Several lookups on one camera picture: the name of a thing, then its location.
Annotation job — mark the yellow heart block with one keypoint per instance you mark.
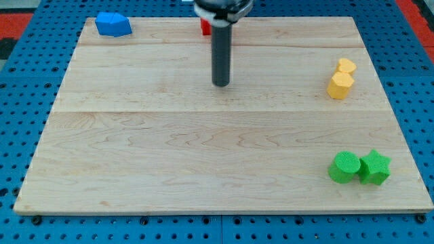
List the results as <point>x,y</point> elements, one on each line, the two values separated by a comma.
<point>345,65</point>

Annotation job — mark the yellow hexagon block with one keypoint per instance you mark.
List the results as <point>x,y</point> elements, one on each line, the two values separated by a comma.
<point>340,85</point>

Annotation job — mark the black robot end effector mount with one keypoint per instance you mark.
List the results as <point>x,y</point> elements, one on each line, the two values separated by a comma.
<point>222,13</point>

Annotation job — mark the green star block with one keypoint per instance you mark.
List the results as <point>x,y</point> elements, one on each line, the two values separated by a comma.
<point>374,168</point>

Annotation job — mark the light wooden board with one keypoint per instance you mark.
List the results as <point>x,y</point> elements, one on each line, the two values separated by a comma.
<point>137,128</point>

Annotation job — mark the green cylinder block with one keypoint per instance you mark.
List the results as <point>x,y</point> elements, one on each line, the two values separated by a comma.
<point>344,167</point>

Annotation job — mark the red block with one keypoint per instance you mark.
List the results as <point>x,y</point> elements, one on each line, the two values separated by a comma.
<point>206,27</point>

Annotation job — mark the blue cube block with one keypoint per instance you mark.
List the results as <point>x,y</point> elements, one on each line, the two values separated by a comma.
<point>103,22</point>

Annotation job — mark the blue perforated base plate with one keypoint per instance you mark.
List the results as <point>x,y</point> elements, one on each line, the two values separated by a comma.
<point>33,72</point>

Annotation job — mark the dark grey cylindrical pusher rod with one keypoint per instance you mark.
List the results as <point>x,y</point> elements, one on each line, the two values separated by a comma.
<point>221,55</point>

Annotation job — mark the blue pentagon block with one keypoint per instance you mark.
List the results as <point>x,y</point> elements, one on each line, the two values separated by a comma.
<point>119,26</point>

